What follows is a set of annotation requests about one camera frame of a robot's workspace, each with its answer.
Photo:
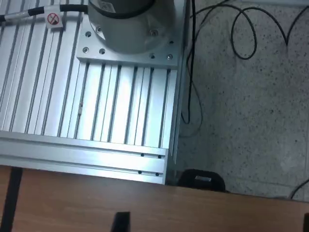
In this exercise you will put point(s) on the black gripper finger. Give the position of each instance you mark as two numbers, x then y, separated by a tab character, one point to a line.
306	224
120	223

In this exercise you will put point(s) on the grey UR5e robot arm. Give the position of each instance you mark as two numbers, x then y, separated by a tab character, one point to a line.
130	33

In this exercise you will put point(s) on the black power adapter brick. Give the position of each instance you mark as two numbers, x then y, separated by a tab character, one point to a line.
188	181

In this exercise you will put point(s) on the aluminium profile robot stand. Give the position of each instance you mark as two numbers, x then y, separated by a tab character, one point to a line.
120	108

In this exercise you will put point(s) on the aluminium robot mounting plate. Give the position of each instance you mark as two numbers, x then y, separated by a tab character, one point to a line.
125	60

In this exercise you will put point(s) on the white warning tag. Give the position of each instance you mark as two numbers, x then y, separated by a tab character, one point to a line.
53	19

